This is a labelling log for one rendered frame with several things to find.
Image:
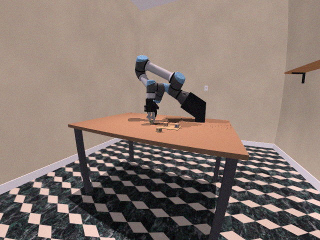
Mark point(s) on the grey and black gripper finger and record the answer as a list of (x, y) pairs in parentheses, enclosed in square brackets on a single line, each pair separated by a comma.
[(154, 114), (149, 116)]

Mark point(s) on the tan mat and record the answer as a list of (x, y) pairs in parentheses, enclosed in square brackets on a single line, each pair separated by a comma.
[(170, 127)]

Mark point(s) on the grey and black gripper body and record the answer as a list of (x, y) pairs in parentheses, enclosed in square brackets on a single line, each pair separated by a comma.
[(149, 107)]

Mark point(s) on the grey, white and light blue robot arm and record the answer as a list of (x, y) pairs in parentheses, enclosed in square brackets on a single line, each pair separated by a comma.
[(176, 81)]

